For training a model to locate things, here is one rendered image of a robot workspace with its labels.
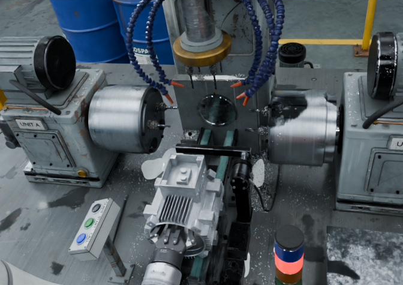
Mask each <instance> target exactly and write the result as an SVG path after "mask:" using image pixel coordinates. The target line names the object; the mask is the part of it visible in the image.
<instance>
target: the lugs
mask: <svg viewBox="0 0 403 285"><path fill-rule="evenodd" d="M206 176H207V179H209V180H210V181H212V180H213V179H215V177H216V172H214V171H213V170H211V169H209V170H208V171H207V174H206ZM157 220H158V218H157V217H156V216H154V215H151V216H150V217H149V218H148V219H147V222H146V225H148V226H149V227H151V228H152V227H154V226H155V225H156V223H157ZM202 228H203V223H201V222H200V221H198V220H194V221H193V222H192V224H191V228H190V229H191V230H193V231H195V232H196V233H199V232H200V231H202ZM208 252H209V251H204V252H202V253H201V254H199V255H198V256H199V257H201V258H204V257H206V256H207V255H208Z"/></svg>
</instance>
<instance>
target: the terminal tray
mask: <svg viewBox="0 0 403 285"><path fill-rule="evenodd" d="M173 155H174V156H175V157H174V158H173V157H172V156H173ZM199 157H200V158H201V159H198V158H199ZM206 174H207V168H206V162H205V158H204V155H186V154H170V157H169V160H168V162H167V165H166V168H165V170H164V173H163V176H162V178H161V180H160V184H159V187H160V191H161V194H162V196H163V199H164V200H165V198H166V196H167V197H168V198H169V195H170V197H171V198H172V195H173V197H174V198H175V195H176V197H177V198H178V196H179V197H180V198H181V196H182V197H183V199H184V198H185V196H186V198H187V200H188V197H189V198H190V201H191V198H193V202H195V203H197V204H199V203H200V199H201V196H202V192H203V188H204V185H205V183H204V182H206V179H207V176H206ZM163 181H165V182H166V183H164V184H163ZM190 183H193V185H192V186H190Z"/></svg>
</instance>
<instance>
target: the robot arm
mask: <svg viewBox="0 0 403 285"><path fill-rule="evenodd" d="M165 226H166V224H160V225H157V226H156V228H155V230H154V231H153V232H152V233H150V234H149V238H150V240H151V241H152V242H154V243H155V251H154V255H153V258H152V261H151V263H150V264H148V266H147V268H146V272H145V275H144V278H143V281H142V285H180V282H181V276H182V274H181V272H180V270H181V264H182V260H183V257H184V254H185V252H186V251H187V248H190V247H192V246H193V247H196V246H197V244H196V241H195V239H194V232H193V231H192V230H190V229H188V237H189V238H188V239H187V243H185V241H184V239H183V231H184V227H183V226H179V225H178V226H177V229H176V231H175V233H173V232H174V229H175V224H169V225H168V227H167V229H166V233H165V234H164V235H163V236H162V237H160V234H161V233H162V231H163V230H164V228H165ZM0 285H60V284H56V283H51V282H49V281H46V280H42V279H40V278H38V277H35V276H33V275H31V274H29V273H27V272H25V271H23V270H21V269H19V268H17V267H15V266H13V265H11V264H10V263H8V262H6V261H4V260H2V259H0Z"/></svg>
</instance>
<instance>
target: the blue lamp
mask: <svg viewBox="0 0 403 285"><path fill-rule="evenodd" d="M303 249H304V243H303V245H302V246H301V247H300V248H298V249H297V250H293V251H288V250H284V249H282V248H281V247H279V246H278V245H277V243H276V242H275V253H276V255H277V257H278V258H279V259H280V260H282V261H283V262H287V263H294V262H297V261H298V260H300V259H301V258H302V256H303Z"/></svg>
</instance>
